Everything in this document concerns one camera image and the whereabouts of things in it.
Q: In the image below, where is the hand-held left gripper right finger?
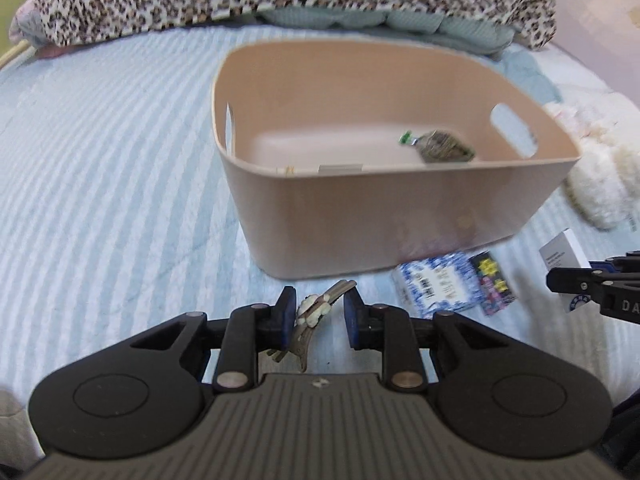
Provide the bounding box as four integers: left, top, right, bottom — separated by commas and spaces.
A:
343, 289, 516, 394

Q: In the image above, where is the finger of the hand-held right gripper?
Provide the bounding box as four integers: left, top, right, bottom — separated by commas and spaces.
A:
546, 252, 640, 306

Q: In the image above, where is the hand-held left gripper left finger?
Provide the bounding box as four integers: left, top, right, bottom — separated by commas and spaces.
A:
130, 286, 298, 395

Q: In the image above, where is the pearl hair clip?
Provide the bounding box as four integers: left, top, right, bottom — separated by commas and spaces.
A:
265, 280, 359, 374

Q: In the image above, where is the small white box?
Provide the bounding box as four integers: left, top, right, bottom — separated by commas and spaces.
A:
538, 228, 594, 314

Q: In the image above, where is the beige plastic storage bin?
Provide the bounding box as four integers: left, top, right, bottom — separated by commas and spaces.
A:
210, 41, 584, 281

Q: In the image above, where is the blue white patterned box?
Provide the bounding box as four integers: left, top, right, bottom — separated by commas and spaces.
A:
391, 253, 487, 319

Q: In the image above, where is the dark floral patterned packet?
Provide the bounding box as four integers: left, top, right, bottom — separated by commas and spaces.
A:
468, 252, 517, 317

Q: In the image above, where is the white fluffy plush toy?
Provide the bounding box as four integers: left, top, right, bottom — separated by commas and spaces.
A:
542, 101, 640, 232

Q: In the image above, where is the green cap squeeze pouch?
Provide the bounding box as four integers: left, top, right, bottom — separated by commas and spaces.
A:
398, 129, 476, 165

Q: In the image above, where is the light blue striped bedsheet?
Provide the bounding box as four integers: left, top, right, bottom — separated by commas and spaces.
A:
0, 24, 640, 406

